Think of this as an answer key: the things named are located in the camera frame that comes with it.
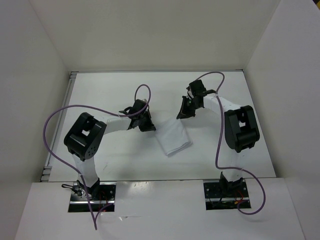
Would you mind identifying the white skirt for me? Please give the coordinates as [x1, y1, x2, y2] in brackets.
[155, 118, 193, 157]

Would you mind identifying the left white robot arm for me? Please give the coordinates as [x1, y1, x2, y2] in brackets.
[64, 99, 156, 200]

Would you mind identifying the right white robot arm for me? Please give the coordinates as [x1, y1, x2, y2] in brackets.
[176, 79, 260, 197]

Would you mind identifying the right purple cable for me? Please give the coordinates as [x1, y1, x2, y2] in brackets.
[199, 71, 266, 216]

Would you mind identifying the purple cable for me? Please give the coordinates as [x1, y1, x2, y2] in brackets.
[43, 84, 153, 231]
[199, 71, 266, 216]

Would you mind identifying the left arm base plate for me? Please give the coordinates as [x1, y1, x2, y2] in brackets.
[65, 182, 116, 213]

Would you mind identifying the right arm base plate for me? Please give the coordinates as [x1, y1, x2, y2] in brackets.
[203, 180, 251, 211]

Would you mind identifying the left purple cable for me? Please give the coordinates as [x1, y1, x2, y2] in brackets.
[43, 84, 153, 231]

